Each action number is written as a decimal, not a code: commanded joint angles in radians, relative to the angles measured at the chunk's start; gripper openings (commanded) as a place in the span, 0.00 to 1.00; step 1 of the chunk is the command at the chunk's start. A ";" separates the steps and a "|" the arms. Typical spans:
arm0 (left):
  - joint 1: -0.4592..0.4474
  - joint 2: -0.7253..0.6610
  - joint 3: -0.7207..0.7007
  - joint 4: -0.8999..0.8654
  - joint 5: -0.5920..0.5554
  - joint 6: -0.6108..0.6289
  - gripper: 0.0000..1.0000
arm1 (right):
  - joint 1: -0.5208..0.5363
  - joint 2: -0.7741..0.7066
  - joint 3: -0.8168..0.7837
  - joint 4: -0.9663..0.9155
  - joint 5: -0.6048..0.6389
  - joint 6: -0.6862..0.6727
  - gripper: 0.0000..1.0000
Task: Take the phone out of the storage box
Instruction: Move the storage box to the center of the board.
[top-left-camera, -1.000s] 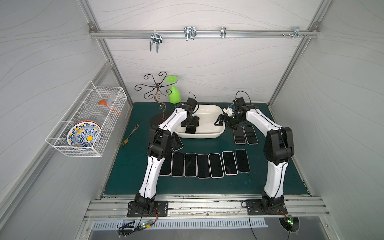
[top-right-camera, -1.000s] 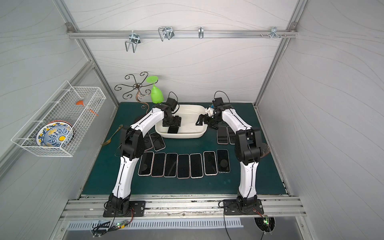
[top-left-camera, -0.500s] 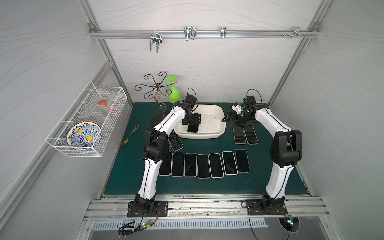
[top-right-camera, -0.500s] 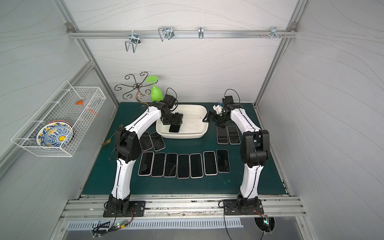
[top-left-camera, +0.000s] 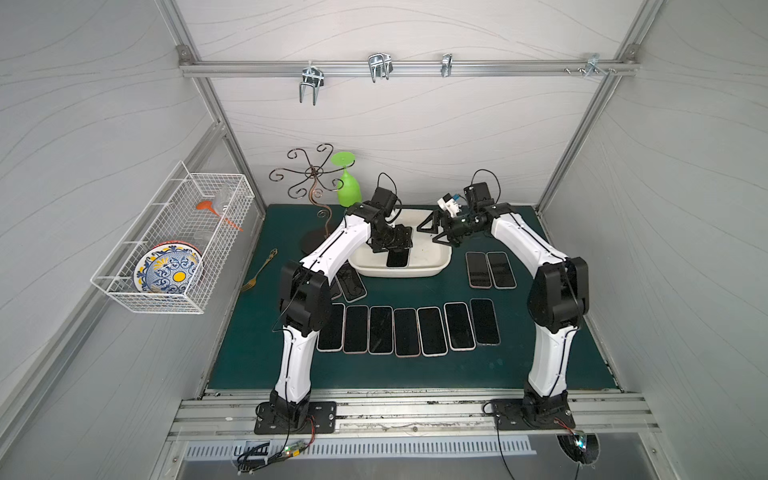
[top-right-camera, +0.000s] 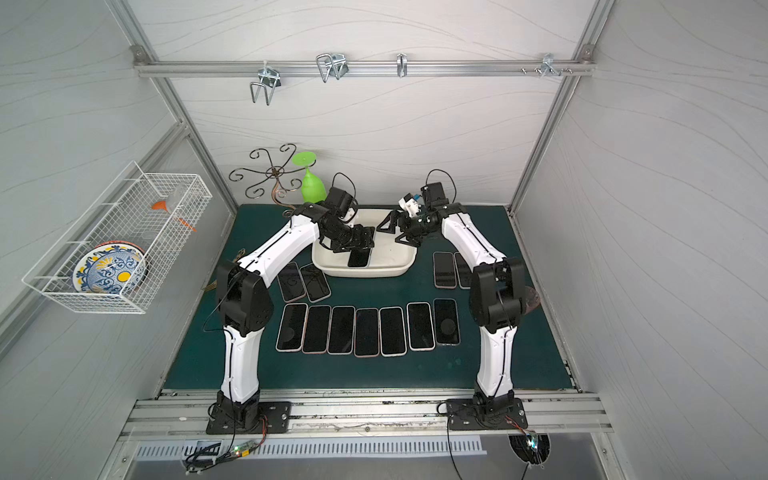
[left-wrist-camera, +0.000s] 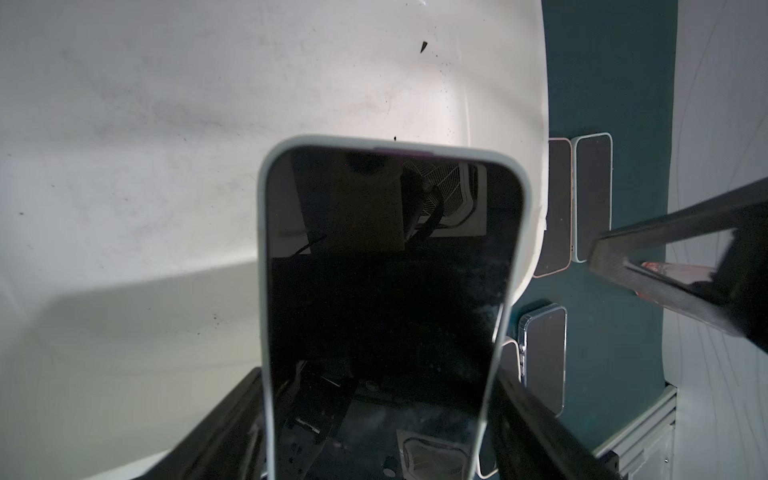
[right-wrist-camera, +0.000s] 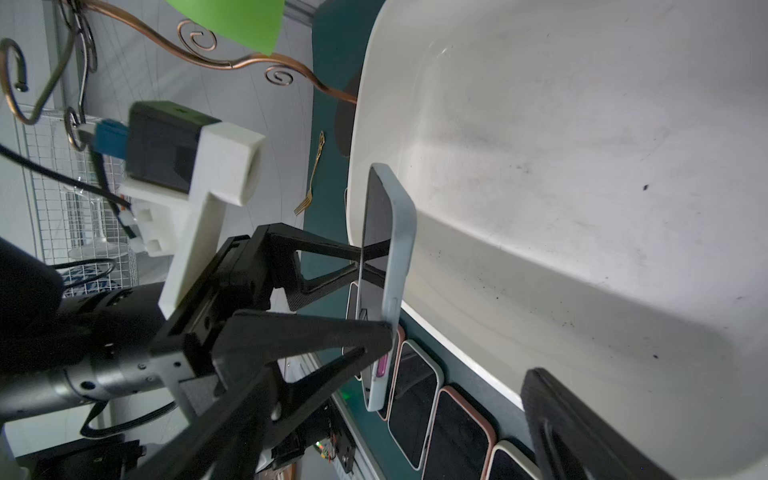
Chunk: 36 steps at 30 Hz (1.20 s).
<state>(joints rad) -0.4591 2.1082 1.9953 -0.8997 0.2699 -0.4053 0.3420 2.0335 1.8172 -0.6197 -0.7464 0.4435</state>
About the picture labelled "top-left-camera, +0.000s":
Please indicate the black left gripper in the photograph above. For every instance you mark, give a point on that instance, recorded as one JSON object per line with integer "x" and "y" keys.
{"x": 395, "y": 241}

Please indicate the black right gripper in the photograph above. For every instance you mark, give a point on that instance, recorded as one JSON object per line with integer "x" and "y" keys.
{"x": 447, "y": 222}

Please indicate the dark green screen phone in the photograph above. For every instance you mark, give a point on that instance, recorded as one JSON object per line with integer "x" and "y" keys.
{"x": 398, "y": 258}

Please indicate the white plastic storage box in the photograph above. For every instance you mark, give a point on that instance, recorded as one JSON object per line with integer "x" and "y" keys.
{"x": 426, "y": 259}

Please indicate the pale green case phone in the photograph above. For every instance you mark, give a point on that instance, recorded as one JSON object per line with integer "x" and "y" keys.
{"x": 351, "y": 284}

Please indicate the mint green case phone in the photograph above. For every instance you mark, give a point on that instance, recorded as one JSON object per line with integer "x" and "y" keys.
{"x": 381, "y": 330}

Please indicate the grey case phone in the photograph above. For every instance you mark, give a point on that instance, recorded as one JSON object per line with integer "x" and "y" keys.
{"x": 501, "y": 272}

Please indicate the rose case phone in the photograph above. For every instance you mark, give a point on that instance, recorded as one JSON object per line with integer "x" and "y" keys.
{"x": 356, "y": 333}

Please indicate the cream case phone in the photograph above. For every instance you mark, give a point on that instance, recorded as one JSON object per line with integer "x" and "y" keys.
{"x": 431, "y": 332}

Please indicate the light pink case phone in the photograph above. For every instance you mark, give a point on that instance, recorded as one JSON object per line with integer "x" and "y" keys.
{"x": 331, "y": 336}

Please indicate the dark pink case phone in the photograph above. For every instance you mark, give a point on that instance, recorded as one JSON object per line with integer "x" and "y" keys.
{"x": 459, "y": 326}

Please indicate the clear case phone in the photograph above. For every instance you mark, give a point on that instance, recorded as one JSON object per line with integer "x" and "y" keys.
{"x": 485, "y": 322}

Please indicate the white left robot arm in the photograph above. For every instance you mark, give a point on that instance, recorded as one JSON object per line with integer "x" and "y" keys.
{"x": 305, "y": 303}

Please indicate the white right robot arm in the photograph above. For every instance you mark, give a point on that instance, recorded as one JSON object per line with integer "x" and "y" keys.
{"x": 558, "y": 298}

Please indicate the green plastic wine glass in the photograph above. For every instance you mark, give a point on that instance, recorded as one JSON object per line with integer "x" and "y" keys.
{"x": 348, "y": 189}

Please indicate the black metal cup stand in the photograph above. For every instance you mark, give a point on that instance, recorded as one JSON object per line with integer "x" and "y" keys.
{"x": 315, "y": 180}

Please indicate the brass spoon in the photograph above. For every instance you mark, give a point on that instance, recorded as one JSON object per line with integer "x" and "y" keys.
{"x": 249, "y": 284}

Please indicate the middle metal hook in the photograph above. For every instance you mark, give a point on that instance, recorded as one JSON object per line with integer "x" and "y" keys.
{"x": 380, "y": 66}

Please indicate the metal hook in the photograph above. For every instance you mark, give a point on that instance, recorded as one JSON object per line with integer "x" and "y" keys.
{"x": 380, "y": 66}
{"x": 312, "y": 80}

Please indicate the left metal hook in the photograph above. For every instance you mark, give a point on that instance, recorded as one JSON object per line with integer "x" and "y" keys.
{"x": 312, "y": 80}

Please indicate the orange plastic funnel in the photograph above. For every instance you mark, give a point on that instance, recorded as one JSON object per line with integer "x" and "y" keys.
{"x": 207, "y": 205}

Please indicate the blue yellow patterned plate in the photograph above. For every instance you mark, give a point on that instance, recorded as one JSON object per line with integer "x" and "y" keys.
{"x": 169, "y": 268}

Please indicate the white vent strip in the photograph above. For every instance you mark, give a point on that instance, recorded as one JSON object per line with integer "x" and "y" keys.
{"x": 369, "y": 448}

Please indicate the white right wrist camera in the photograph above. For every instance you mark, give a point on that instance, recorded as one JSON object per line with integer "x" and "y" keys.
{"x": 449, "y": 205}

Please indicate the small metal bracket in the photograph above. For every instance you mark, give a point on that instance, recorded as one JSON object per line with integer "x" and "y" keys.
{"x": 446, "y": 65}

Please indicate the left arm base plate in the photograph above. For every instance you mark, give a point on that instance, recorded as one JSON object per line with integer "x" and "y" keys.
{"x": 307, "y": 417}

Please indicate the aluminium top rail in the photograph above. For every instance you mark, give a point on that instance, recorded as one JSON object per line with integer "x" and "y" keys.
{"x": 401, "y": 68}

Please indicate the white wire wall basket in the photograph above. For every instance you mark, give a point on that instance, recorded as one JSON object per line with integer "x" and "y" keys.
{"x": 171, "y": 216}

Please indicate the right metal bracket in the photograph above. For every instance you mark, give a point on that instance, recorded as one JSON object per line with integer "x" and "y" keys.
{"x": 591, "y": 68}

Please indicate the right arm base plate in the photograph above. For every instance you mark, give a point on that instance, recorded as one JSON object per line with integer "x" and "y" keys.
{"x": 551, "y": 413}

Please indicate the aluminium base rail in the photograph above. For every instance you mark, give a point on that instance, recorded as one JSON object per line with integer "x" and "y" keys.
{"x": 407, "y": 412}

